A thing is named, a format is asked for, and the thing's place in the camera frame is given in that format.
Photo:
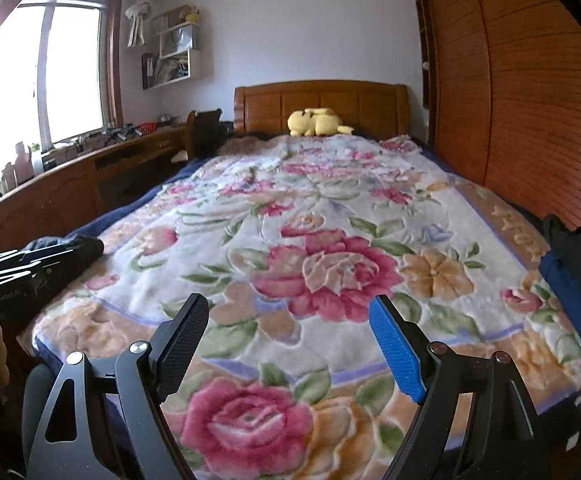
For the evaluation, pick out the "long wooden desk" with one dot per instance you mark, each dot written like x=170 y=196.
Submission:
x=73 y=194

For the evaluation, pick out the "wooden bed headboard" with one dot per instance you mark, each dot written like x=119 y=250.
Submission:
x=378 y=111

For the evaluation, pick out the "wooden chair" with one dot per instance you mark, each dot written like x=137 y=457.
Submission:
x=203 y=133

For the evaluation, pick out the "window with brown frame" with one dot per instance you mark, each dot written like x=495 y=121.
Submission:
x=59 y=73

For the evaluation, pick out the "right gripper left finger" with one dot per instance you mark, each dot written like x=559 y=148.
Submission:
x=73 y=438

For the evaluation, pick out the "black folded jacket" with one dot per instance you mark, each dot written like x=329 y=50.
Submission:
x=67 y=257

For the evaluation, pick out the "floral bed blanket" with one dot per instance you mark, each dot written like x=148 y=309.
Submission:
x=289 y=240

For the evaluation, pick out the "yellow plush toy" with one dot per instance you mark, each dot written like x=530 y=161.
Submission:
x=316 y=122

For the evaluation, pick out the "white wall shelf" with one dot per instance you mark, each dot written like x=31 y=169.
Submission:
x=173 y=48

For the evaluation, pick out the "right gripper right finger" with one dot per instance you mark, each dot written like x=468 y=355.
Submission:
x=475 y=418

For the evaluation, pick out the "tied white curtain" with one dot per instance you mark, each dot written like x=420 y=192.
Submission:
x=137 y=14

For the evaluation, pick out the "wooden louvered wardrobe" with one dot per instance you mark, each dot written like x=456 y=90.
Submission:
x=505 y=79

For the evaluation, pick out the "red basket on desk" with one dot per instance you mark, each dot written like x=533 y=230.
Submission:
x=147 y=127

